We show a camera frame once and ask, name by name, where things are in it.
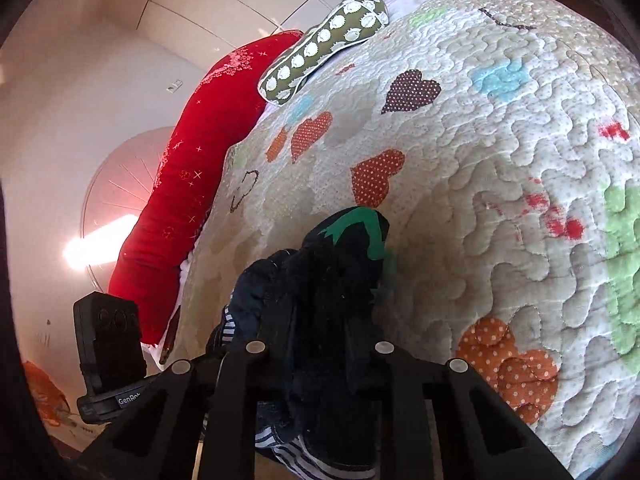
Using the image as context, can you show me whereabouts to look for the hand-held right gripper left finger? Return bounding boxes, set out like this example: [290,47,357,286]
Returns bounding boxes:
[75,305,293,480]

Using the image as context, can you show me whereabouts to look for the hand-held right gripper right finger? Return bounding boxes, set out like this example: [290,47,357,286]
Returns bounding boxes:
[370,339,576,480]

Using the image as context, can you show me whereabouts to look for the dark pants with green print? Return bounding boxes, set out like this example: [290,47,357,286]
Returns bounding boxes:
[207,206,397,480]

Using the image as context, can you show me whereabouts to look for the orange patterned object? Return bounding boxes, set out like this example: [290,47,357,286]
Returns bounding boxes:
[22,360,74,429]

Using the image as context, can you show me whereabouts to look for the red bolster pillow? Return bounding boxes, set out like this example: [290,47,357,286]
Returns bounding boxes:
[107,30,306,347]

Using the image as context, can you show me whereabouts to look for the heart patterned quilt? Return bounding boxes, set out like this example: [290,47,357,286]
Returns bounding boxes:
[177,0,640,480]

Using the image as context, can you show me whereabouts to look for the green pillow with white dots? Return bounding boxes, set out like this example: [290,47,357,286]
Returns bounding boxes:
[257,0,391,107]

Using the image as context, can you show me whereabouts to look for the round white wall disc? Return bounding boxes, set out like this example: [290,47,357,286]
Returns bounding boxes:
[80,127,177,272]

